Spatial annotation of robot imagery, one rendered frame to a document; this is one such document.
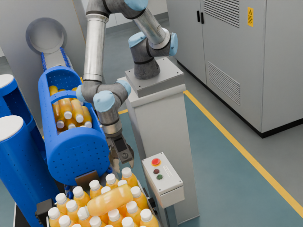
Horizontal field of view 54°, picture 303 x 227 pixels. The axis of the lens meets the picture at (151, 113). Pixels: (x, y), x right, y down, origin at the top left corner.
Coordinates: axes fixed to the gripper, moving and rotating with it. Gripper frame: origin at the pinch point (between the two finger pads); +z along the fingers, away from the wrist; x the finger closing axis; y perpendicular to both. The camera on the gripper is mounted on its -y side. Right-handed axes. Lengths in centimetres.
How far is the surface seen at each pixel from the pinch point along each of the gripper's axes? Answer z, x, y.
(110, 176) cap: 0.7, 6.8, 0.3
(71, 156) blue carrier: -4.2, 19.4, 16.0
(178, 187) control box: 1.2, -15.4, -18.6
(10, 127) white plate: 6, 51, 79
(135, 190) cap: 0.6, -0.2, -12.3
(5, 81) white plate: 6, 57, 157
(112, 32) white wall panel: 107, -107, 526
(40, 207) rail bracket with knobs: 9.4, 38.7, 7.6
